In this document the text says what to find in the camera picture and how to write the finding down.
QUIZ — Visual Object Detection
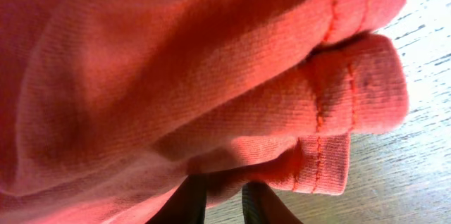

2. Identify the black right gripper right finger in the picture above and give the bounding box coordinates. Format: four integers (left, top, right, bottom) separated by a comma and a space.
242, 182, 302, 224

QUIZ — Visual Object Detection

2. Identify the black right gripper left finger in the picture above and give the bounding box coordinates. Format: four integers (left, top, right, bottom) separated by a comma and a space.
146, 175, 207, 224

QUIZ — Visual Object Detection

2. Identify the orange t-shirt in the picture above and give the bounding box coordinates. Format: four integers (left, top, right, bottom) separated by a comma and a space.
1, 0, 409, 223

